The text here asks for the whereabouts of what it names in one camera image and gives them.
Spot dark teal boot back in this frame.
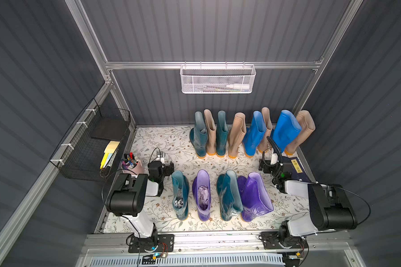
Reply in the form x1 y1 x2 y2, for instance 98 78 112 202
216 110 228 158
189 111 208 159

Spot beige boot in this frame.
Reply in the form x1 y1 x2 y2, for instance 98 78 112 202
204 109 217 156
228 112 247 159
257 107 273 153
285 110 316 156

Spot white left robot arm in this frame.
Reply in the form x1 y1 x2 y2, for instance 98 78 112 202
101 161 174 242

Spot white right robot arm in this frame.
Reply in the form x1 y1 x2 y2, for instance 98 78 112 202
258 157 372 247

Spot dark blue book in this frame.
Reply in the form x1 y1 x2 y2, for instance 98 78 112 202
282 157 311 182

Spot pink pen cup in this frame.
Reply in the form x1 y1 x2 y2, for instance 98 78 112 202
121 152 145 175

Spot purple boot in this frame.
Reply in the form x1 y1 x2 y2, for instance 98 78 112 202
192 170 211 221
237 172 274 223

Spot blue boot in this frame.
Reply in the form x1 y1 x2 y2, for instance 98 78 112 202
272 110 302 152
242 111 267 158

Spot yellow sticky notes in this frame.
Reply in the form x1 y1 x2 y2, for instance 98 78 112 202
100 141 120 169

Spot white tube in basket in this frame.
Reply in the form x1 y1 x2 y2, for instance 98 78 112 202
226 83 251 91

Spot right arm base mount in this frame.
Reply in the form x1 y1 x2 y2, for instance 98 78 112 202
258 231 308 251

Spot black wire wall basket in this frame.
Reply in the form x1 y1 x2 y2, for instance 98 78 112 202
50 100 131 182

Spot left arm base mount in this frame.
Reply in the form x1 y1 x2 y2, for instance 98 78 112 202
126 234 175 253

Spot white wire mesh basket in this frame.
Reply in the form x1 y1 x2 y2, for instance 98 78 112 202
179 63 256 94

